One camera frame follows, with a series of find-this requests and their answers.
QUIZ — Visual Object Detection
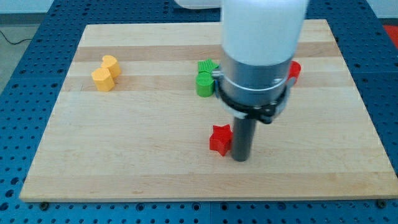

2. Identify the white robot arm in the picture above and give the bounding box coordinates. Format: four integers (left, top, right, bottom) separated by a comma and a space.
175, 0, 308, 162

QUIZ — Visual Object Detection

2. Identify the yellow hexagon block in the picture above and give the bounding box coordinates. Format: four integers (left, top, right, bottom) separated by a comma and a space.
91, 68, 115, 91

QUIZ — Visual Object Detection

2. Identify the light wooden board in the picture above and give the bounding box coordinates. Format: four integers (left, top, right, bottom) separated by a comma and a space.
20, 19, 397, 202

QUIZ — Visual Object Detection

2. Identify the yellow heart block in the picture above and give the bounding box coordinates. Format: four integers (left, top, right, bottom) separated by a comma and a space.
101, 55, 121, 78

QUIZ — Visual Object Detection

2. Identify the red circle block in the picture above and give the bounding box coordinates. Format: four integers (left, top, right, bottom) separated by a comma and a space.
288, 60, 302, 84

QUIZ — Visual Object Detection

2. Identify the green star block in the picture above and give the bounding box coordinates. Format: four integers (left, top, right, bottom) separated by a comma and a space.
197, 58, 219, 73

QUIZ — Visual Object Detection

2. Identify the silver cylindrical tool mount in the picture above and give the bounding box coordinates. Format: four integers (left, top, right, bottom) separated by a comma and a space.
211, 54, 292, 124

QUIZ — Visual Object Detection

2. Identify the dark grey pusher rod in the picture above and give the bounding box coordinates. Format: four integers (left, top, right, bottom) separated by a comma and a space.
231, 118, 256, 162

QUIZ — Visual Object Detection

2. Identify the green circle block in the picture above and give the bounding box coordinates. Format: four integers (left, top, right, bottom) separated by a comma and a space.
195, 72, 215, 97

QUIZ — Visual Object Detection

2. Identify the black cable on floor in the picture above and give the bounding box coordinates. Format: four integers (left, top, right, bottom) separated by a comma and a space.
0, 30, 34, 45

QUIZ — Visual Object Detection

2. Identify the red star block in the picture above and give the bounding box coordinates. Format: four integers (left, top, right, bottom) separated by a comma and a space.
209, 124, 233, 156

